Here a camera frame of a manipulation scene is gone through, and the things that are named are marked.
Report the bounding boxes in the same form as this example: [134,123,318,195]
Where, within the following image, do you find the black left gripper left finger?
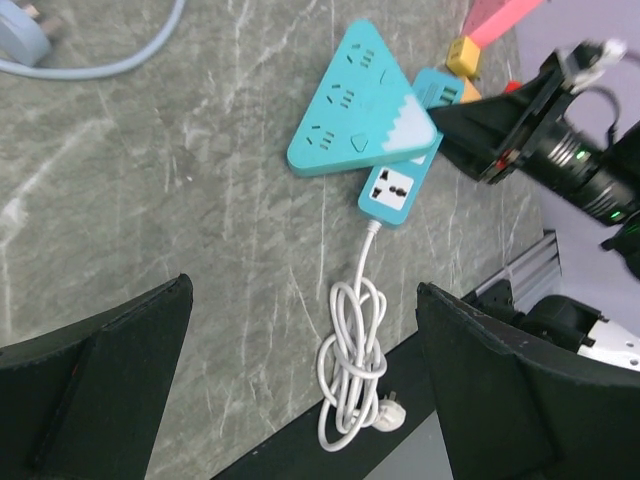
[1,274,193,479]

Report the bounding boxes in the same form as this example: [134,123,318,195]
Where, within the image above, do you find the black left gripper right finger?
[416,284,639,479]

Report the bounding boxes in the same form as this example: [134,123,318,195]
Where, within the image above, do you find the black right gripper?
[429,39,639,226]

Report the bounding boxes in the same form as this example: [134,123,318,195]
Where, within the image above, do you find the red cube socket adapter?
[504,81,522,94]

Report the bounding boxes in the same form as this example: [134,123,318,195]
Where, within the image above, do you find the pink triangular socket adapter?
[461,0,542,48]

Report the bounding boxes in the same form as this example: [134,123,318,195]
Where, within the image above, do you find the yellow USB charger plug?
[460,77,482,103]

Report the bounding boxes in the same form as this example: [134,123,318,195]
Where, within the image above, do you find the teal triangular socket adapter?
[287,19,436,177]

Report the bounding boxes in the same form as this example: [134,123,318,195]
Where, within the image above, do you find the teal USB power strip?
[358,68,464,228]

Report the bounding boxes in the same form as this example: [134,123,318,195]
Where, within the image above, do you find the aluminium frame rail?
[475,230,562,311]

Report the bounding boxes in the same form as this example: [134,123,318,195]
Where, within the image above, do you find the white cable of teal strip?
[317,218,407,453]

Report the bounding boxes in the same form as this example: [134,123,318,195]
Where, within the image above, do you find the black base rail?
[214,279,521,480]

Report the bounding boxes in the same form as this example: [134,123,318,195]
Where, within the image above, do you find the light blue power cable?
[0,0,187,82]

